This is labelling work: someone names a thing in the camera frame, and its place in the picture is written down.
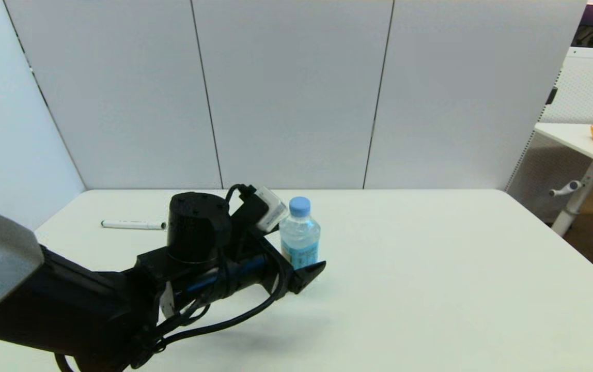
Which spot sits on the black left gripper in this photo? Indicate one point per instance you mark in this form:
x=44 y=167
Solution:
x=255 y=268

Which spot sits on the clear soda water bottle blue cap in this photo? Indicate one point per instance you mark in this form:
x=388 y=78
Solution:
x=300 y=235

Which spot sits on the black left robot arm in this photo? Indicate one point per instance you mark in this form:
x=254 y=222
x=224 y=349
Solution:
x=95 y=305

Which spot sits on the white marker pen black tip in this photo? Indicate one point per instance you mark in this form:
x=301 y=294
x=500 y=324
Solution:
x=131 y=224

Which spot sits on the white side table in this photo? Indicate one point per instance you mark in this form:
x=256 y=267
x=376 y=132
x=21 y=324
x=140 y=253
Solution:
x=575 y=138

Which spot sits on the black partition clip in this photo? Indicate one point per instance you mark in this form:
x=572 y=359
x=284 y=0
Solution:
x=551 y=95

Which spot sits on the white perforated partition panel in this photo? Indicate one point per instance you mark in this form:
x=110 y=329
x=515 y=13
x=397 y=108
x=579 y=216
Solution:
x=591 y=85

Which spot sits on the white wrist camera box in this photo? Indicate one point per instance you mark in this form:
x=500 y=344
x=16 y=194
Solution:
x=271 y=209

